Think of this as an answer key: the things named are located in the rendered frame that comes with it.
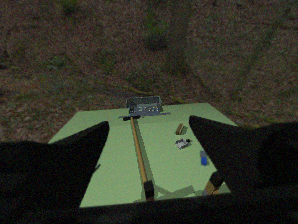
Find blue-handled knife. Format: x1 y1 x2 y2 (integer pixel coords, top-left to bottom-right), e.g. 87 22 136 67
201 151 207 166

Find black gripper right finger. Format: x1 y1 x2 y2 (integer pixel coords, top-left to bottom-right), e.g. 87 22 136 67
189 115 298 193

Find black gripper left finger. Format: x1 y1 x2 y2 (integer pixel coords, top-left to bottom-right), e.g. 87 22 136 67
0 121 110 210

